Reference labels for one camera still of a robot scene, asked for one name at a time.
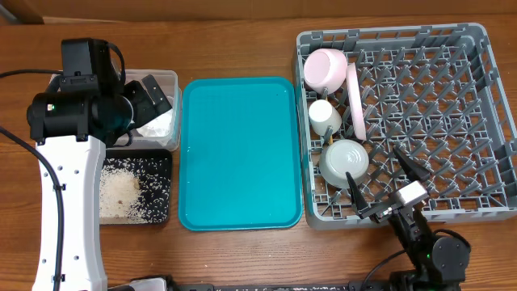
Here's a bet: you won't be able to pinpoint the black tray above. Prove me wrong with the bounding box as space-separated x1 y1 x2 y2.
99 149 174 226

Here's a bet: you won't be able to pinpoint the white napkin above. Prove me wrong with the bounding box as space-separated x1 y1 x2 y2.
137 109 173 137

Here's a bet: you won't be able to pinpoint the grey bowl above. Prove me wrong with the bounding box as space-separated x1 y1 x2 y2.
319 139 369 188

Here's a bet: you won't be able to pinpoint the clear plastic bin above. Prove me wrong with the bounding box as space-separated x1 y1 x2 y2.
48 70 183 153

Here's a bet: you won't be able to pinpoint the pink bowl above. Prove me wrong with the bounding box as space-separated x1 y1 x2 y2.
303 48 348 94

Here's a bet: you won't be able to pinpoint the grey dishwasher rack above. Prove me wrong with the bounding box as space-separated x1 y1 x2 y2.
294 23 516 230

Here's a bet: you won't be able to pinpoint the cream paper cup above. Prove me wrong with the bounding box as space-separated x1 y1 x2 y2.
309 99 342 136

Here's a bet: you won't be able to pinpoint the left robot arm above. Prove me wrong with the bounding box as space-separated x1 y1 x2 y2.
27 74 170 290

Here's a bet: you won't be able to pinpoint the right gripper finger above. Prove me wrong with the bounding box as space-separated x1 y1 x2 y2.
346 172 368 214
393 147 431 182

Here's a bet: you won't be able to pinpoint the pink plate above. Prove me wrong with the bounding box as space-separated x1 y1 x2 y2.
346 63 367 141

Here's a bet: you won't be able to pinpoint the teal serving tray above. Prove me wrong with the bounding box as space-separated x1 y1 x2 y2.
178 77 303 231

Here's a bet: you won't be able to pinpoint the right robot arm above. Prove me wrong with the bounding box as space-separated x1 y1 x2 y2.
346 148 472 290

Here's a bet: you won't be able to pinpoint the rice leftovers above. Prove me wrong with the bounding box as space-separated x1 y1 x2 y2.
99 158 171 224

